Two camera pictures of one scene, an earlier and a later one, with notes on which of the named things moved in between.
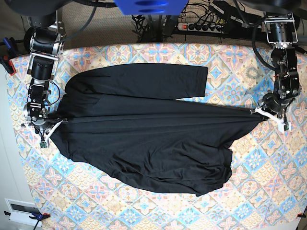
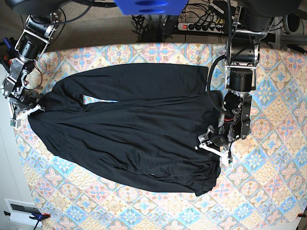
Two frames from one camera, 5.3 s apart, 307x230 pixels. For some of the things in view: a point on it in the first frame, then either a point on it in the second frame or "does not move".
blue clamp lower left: [38, 217] does not move
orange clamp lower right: [300, 214] does not move
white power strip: [201, 27] does not move
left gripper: [38, 114] -> [21, 99]
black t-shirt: [164, 144] does not move
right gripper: [276, 102] -> [234, 126]
